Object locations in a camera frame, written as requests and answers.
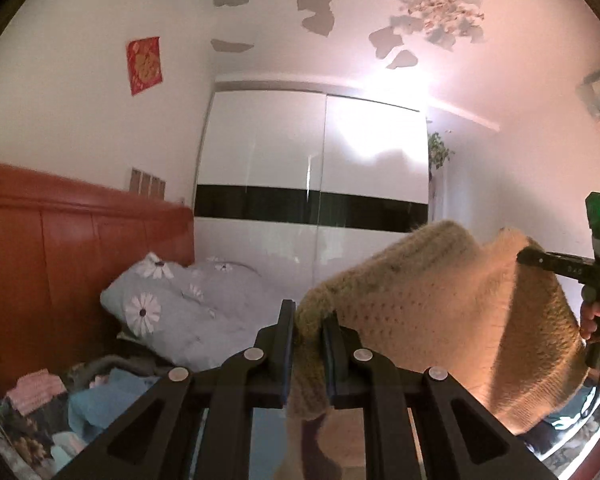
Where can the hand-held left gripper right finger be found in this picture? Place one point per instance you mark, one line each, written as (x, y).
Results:
(331, 347)

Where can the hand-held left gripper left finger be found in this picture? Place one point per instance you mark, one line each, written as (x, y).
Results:
(286, 340)

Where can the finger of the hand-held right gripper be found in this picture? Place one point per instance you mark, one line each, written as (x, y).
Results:
(555, 261)

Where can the yellow knitted sweater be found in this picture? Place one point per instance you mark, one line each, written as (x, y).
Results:
(440, 310)

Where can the pile of mixed clothes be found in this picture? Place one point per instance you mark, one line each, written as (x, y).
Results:
(55, 415)

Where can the person's right hand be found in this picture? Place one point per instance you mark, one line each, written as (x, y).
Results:
(591, 317)

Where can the grey floral quilt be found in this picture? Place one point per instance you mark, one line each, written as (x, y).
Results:
(190, 305)

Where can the hanging green plant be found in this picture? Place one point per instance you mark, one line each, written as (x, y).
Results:
(439, 152)

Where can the white wardrobe with black band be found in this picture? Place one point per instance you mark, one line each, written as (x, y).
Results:
(312, 175)

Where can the red wooden headboard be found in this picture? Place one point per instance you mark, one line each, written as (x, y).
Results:
(65, 255)

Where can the red paper wall decoration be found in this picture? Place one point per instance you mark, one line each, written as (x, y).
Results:
(144, 65)

